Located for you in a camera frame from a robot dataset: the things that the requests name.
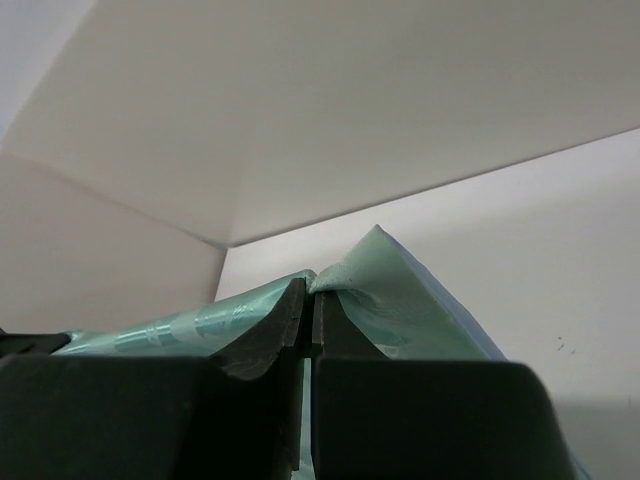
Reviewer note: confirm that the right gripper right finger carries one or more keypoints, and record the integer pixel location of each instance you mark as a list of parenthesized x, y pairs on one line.
[(333, 334)]

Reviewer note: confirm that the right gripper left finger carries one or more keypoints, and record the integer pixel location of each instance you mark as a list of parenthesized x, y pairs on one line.
[(258, 384)]

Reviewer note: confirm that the green patterned cloth placemat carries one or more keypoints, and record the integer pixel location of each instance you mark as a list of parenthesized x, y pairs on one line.
[(384, 290)]

